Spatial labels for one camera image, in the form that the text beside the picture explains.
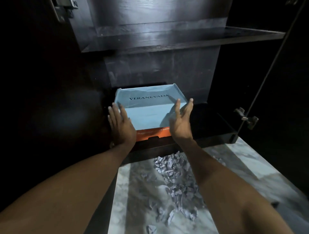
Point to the person's left forearm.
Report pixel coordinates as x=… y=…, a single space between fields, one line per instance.
x=72 y=185

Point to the dark wardrobe door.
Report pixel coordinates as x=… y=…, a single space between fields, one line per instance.
x=277 y=84

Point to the dark wooden shelf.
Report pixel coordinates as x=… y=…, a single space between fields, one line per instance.
x=183 y=36

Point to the person's right thumb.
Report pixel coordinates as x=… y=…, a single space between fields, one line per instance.
x=176 y=108

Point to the pile of crumpled paper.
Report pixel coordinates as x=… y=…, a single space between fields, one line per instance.
x=179 y=183

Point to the light blue shoe box lid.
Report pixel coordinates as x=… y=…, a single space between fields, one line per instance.
x=149 y=108

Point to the orange shoe box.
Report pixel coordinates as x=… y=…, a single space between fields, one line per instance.
x=149 y=135

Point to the person's left hand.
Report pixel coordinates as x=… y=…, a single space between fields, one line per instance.
x=122 y=129

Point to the metal hinge with white label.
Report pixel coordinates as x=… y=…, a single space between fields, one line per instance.
x=65 y=8

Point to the person's left fingers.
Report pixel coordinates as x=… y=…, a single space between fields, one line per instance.
x=117 y=113

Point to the metal door hinge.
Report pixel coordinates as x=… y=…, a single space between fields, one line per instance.
x=247 y=118

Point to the person's right forearm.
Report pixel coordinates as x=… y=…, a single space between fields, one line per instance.
x=224 y=190

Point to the person's right hand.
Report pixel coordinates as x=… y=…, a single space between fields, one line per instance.
x=179 y=126

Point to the dark wooden wardrobe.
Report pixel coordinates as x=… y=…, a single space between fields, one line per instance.
x=157 y=70

